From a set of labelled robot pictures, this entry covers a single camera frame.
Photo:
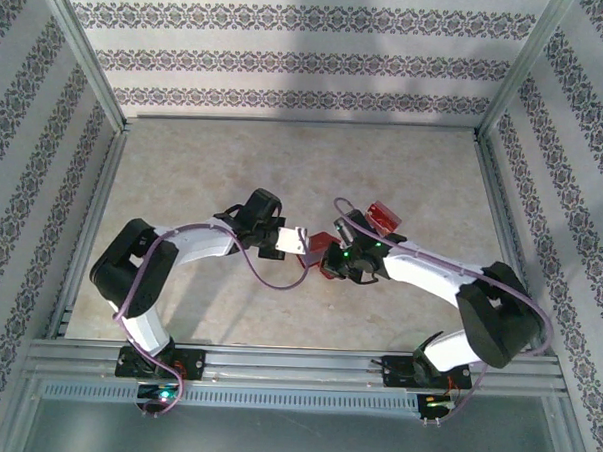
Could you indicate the left aluminium side rail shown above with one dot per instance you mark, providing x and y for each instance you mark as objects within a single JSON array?
[{"x": 103, "y": 187}]

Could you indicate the aluminium rail along wall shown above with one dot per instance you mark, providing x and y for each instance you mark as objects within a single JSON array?
[{"x": 306, "y": 121}]

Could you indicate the clear plastic box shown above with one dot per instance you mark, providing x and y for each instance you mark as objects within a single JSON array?
[{"x": 392, "y": 229}]

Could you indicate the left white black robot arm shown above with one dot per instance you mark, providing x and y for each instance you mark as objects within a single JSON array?
[{"x": 129, "y": 273}]

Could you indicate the right aluminium frame post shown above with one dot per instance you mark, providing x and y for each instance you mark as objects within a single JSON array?
[{"x": 525, "y": 70}]

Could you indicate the long aluminium mounting rail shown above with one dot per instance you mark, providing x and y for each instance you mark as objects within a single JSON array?
[{"x": 295, "y": 368}]

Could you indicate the aluminium side rail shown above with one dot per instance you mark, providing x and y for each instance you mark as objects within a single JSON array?
[
  {"x": 103, "y": 187},
  {"x": 497, "y": 194}
]

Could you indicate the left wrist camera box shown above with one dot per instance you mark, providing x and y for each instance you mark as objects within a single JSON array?
[{"x": 291, "y": 239}]

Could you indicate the right small circuit board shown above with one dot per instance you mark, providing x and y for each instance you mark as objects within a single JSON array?
[{"x": 431, "y": 403}]

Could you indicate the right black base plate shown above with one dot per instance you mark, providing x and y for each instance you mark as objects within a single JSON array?
[{"x": 392, "y": 372}]

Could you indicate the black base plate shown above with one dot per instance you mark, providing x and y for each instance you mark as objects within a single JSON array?
[
  {"x": 392, "y": 372},
  {"x": 195, "y": 364}
]

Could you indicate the left green-lit circuit board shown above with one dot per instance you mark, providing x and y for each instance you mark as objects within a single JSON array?
[{"x": 146, "y": 392}]

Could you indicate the left aluminium frame post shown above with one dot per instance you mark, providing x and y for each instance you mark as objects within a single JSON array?
[{"x": 86, "y": 56}]

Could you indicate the grey metal shelf panel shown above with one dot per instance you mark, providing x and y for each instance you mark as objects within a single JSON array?
[{"x": 292, "y": 441}]

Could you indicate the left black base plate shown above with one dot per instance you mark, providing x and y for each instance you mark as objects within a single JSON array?
[{"x": 195, "y": 364}]

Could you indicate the right aluminium side rail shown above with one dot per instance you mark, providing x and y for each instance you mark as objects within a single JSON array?
[{"x": 497, "y": 194}]

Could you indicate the aluminium frame post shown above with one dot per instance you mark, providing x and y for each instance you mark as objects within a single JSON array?
[
  {"x": 86, "y": 56},
  {"x": 525, "y": 70}
]

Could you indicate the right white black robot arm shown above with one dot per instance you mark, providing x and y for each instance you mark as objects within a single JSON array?
[{"x": 493, "y": 314}]

